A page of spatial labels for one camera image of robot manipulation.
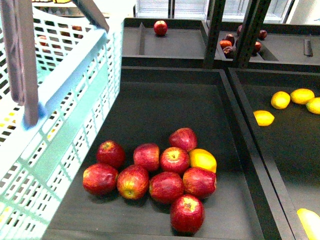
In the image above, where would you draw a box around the black shelf post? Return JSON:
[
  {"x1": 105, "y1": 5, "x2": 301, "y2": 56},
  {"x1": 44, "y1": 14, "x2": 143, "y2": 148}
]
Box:
[
  {"x1": 203, "y1": 0, "x2": 226, "y2": 69},
  {"x1": 232, "y1": 0, "x2": 271, "y2": 68}
]

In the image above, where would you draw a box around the yellow mango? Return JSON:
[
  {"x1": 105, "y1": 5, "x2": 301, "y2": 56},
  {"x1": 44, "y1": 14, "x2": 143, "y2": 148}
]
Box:
[{"x1": 297, "y1": 208, "x2": 320, "y2": 240}]

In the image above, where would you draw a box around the light blue plastic basket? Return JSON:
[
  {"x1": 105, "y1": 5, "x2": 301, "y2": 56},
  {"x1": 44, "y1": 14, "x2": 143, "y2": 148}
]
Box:
[{"x1": 0, "y1": 9, "x2": 124, "y2": 240}]

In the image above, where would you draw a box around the yellow lemon among apples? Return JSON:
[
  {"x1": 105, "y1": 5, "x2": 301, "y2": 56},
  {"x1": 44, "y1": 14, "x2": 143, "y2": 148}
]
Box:
[{"x1": 188, "y1": 148, "x2": 217, "y2": 173}]

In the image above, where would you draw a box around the yellow lemon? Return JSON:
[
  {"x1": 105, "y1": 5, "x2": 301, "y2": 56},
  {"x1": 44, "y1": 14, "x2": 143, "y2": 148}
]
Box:
[
  {"x1": 270, "y1": 91, "x2": 291, "y2": 110},
  {"x1": 253, "y1": 110, "x2": 275, "y2": 127},
  {"x1": 290, "y1": 88, "x2": 315, "y2": 105},
  {"x1": 305, "y1": 97, "x2": 320, "y2": 115}
]

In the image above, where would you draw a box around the red apple on back shelf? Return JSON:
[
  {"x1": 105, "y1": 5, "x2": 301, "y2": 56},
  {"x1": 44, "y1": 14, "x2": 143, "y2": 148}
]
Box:
[{"x1": 153, "y1": 20, "x2": 168, "y2": 37}]

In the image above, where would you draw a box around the brown basket handle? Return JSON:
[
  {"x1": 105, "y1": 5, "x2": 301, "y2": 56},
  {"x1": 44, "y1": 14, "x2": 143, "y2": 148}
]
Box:
[{"x1": 0, "y1": 0, "x2": 110, "y2": 130}]

